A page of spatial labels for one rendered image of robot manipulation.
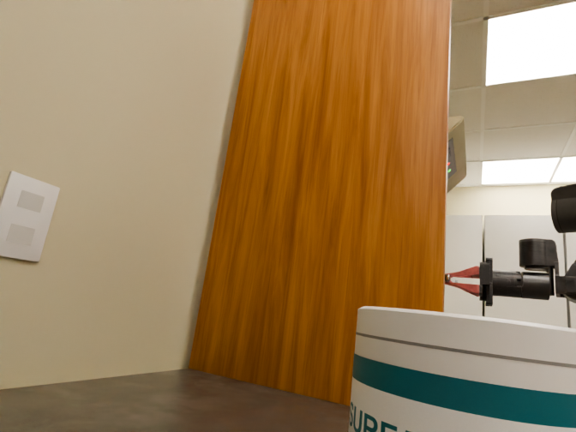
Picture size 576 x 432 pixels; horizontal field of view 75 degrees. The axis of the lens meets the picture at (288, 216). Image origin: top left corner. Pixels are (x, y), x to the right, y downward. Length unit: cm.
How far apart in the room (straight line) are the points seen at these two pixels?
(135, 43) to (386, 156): 52
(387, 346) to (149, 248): 63
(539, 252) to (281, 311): 56
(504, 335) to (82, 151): 63
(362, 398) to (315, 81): 76
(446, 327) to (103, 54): 69
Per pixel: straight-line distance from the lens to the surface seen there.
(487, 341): 20
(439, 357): 20
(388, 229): 71
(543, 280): 95
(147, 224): 78
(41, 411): 54
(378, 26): 94
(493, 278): 95
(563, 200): 67
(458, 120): 87
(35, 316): 67
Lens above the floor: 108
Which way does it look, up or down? 14 degrees up
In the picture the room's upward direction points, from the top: 7 degrees clockwise
